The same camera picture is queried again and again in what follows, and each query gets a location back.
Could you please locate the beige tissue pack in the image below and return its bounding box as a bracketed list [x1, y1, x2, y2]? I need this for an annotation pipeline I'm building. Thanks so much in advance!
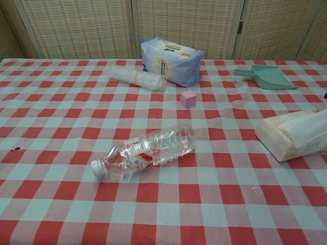
[255, 110, 327, 162]

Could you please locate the blue tissue pack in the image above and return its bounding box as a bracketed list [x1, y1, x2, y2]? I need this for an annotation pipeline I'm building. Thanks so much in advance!
[140, 37, 204, 86]

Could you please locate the green plastic dustpan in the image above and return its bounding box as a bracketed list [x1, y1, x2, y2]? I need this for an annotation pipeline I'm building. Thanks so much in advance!
[234, 64, 299, 90]

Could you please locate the pink cube block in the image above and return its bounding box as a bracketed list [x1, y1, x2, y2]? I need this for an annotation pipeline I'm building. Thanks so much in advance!
[180, 89, 197, 108]

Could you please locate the woven folding screen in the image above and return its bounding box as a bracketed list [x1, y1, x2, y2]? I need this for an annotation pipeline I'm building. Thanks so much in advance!
[0, 0, 327, 62]

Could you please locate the clear plastic water bottle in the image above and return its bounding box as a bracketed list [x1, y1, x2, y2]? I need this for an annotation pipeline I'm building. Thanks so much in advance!
[91, 124, 196, 177]

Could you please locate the clear plastic cup stack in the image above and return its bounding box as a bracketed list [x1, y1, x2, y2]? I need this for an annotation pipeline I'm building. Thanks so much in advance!
[105, 64, 168, 92]

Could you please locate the red white checkered tablecloth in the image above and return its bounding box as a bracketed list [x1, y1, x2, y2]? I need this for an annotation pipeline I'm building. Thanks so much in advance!
[0, 58, 327, 245]

